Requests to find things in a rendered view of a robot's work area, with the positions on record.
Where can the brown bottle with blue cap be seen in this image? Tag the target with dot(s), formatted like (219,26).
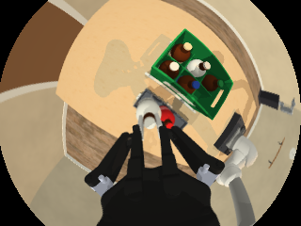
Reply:
(188,83)

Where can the brown bottle with cream cap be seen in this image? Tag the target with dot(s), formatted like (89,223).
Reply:
(180,52)

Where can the red bottle with pale label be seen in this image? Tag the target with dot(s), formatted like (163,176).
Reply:
(167,117)

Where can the white bottle with grey label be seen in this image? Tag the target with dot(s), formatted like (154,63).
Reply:
(147,107)
(198,67)

